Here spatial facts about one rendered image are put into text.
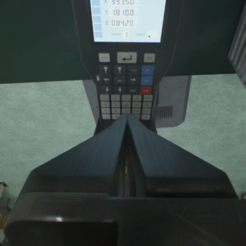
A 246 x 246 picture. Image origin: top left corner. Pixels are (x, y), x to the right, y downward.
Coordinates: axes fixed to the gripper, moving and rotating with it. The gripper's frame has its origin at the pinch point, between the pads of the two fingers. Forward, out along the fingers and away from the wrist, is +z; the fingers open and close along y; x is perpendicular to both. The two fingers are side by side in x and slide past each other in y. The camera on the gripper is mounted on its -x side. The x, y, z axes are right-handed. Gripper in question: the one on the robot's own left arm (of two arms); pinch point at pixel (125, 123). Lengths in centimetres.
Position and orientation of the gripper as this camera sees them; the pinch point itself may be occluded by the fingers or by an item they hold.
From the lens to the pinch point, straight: 29.1
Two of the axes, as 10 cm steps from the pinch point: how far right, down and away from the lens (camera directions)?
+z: 0.1, -9.8, 1.9
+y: -10.0, -0.1, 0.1
